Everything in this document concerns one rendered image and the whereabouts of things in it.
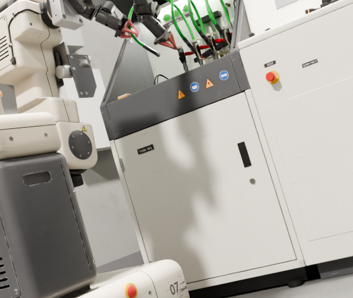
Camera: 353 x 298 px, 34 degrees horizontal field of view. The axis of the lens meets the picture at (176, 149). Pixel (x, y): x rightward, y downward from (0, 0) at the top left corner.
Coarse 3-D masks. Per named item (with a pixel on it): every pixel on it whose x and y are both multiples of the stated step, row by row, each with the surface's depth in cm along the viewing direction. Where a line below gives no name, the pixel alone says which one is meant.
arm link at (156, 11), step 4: (152, 4) 249; (156, 4) 259; (152, 8) 250; (156, 8) 259; (160, 8) 261; (136, 12) 253; (152, 12) 250; (156, 12) 258; (140, 16) 254; (144, 16) 253; (148, 16) 252; (156, 16) 258
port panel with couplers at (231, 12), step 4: (224, 0) 286; (228, 0) 285; (236, 0) 281; (228, 4) 283; (232, 4) 284; (228, 8) 285; (232, 8) 284; (228, 12) 285; (232, 12) 284; (232, 16) 284; (232, 20) 284; (232, 24) 282
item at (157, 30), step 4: (156, 24) 255; (160, 24) 257; (168, 24) 261; (152, 28) 255; (156, 28) 256; (160, 28) 256; (164, 28) 258; (168, 28) 260; (152, 32) 257; (156, 32) 256; (160, 32) 257; (164, 32) 257; (156, 36) 258; (160, 36) 257; (156, 40) 258
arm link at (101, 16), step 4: (104, 8) 262; (100, 12) 258; (104, 12) 259; (108, 12) 263; (96, 16) 259; (100, 16) 258; (104, 16) 259; (108, 16) 259; (96, 20) 260; (100, 20) 259; (104, 20) 259; (104, 24) 260
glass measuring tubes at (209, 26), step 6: (216, 12) 284; (204, 18) 287; (216, 18) 285; (222, 18) 287; (198, 24) 289; (204, 24) 288; (210, 24) 287; (222, 24) 286; (210, 30) 289; (216, 36) 286; (204, 42) 289; (228, 48) 284; (222, 54) 285; (210, 60) 288
